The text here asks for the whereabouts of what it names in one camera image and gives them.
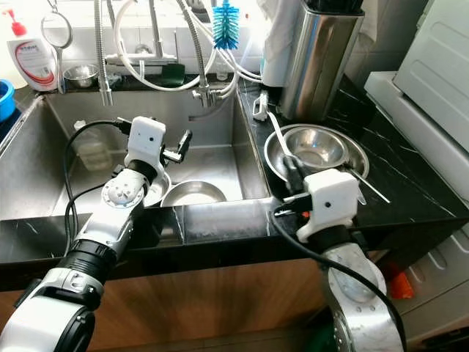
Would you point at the tiny steel bowl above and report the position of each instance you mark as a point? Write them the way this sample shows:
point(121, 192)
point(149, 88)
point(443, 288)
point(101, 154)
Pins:
point(80, 75)

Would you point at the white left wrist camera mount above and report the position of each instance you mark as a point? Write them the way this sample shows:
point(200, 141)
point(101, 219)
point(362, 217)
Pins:
point(146, 139)

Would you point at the straight steel water tap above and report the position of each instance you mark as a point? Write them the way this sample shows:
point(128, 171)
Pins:
point(154, 29)

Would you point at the orange object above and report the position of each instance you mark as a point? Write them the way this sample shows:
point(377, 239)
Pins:
point(401, 286)

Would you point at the dark green sponge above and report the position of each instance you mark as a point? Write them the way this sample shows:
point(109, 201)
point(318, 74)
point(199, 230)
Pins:
point(173, 75)

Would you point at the stainless steel sink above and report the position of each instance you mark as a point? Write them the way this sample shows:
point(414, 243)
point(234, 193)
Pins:
point(190, 136)

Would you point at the medium steel bowl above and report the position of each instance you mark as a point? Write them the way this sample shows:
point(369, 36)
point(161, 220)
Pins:
point(319, 147)

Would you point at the large shallow steel bowl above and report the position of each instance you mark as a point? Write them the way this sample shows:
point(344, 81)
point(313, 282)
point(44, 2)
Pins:
point(355, 158)

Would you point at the tall steel knife holder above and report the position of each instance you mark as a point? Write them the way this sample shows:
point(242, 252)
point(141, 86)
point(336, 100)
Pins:
point(319, 66)

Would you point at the steel spring pull-down faucet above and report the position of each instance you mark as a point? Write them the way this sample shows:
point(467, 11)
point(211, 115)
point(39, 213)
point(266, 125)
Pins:
point(101, 59)

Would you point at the white detergent pouch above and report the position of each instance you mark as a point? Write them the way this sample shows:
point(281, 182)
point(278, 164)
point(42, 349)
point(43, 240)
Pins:
point(278, 44)

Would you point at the blue plastic basin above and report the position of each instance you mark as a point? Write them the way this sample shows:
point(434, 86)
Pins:
point(7, 103)

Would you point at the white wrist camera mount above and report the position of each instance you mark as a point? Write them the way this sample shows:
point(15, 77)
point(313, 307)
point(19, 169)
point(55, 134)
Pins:
point(146, 139)
point(330, 202)

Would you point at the wooden cabinet door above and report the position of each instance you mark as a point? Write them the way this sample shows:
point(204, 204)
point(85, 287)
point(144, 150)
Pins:
point(227, 301)

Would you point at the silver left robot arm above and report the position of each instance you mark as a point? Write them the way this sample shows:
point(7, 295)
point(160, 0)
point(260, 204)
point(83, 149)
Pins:
point(121, 194)

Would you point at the round steel mesh strainer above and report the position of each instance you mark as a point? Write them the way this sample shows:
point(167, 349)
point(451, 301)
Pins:
point(56, 31)

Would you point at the blue bottle brush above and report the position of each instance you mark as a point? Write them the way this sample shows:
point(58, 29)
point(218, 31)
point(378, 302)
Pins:
point(226, 29)

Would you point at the small white clip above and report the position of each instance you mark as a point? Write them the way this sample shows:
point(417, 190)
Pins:
point(260, 106)

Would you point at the white appliance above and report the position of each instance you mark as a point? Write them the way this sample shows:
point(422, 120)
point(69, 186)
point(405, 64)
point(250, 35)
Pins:
point(432, 73)

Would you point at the white soap bottle red pump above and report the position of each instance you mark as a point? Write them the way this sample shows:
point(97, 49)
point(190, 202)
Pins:
point(33, 62)

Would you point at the clear plastic bottle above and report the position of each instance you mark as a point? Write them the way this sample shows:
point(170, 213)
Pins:
point(91, 150)

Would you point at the shallow steel dish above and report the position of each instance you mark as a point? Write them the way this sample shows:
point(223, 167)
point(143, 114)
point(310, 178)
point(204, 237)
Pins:
point(194, 196)

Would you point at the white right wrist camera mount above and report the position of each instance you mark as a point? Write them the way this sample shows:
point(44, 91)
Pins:
point(330, 202)

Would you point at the white ribbed appliance panel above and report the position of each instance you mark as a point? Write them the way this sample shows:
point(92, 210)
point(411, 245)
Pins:
point(443, 293)

